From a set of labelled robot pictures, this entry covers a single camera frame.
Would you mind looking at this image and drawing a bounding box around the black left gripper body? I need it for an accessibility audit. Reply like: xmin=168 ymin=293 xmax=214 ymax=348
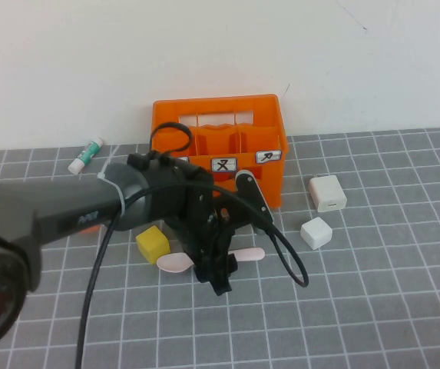
xmin=165 ymin=184 xmax=253 ymax=272

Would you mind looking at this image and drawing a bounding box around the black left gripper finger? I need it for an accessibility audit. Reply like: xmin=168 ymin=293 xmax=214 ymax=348
xmin=194 ymin=230 xmax=217 ymax=284
xmin=210 ymin=228 xmax=240 ymax=298

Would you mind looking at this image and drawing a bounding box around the pink plastic spoon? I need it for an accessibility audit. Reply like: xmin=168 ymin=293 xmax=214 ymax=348
xmin=156 ymin=248 xmax=266 ymax=274

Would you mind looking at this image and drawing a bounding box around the orange plastic cutlery holder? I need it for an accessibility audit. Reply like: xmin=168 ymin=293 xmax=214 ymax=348
xmin=150 ymin=94 xmax=290 ymax=211

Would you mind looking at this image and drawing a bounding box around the yellow cube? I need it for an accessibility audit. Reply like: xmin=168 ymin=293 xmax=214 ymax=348
xmin=135 ymin=225 xmax=171 ymax=265

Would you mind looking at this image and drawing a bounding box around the white zip tie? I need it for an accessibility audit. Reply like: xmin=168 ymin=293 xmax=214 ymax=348
xmin=96 ymin=168 xmax=127 ymax=217

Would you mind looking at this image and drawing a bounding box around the white cube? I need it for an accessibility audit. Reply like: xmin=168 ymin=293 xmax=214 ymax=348
xmin=299 ymin=217 xmax=334 ymax=251

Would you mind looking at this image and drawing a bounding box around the white USB charger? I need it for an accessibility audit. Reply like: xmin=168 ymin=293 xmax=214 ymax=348
xmin=306 ymin=175 xmax=348 ymax=213

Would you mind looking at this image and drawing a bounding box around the white green glue stick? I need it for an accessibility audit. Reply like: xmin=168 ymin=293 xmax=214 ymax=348
xmin=68 ymin=137 xmax=104 ymax=175

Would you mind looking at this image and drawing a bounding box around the grey white-grid tablecloth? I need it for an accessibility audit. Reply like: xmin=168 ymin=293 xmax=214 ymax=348
xmin=0 ymin=126 xmax=440 ymax=369

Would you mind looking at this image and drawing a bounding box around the thin black looped cable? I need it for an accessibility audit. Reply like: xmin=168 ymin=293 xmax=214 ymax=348
xmin=149 ymin=121 xmax=194 ymax=157

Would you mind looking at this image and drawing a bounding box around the thick black camera cable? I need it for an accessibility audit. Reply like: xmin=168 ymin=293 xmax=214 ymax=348
xmin=74 ymin=181 xmax=309 ymax=369

